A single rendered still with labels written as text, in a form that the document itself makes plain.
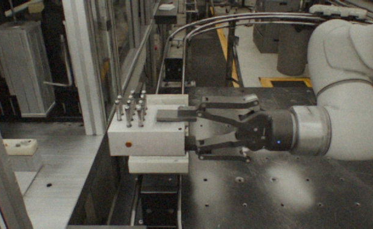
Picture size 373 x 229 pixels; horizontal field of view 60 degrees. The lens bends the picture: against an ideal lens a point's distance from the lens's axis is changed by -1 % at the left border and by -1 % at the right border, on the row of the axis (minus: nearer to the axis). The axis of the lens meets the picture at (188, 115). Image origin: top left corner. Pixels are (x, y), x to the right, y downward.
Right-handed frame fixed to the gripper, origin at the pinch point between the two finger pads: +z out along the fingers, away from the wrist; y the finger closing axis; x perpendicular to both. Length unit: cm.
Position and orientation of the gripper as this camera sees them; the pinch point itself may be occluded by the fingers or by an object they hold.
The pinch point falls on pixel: (174, 128)
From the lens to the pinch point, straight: 58.0
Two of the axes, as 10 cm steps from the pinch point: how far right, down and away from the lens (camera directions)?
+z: -10.0, -0.2, 0.0
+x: -0.1, 4.9, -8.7
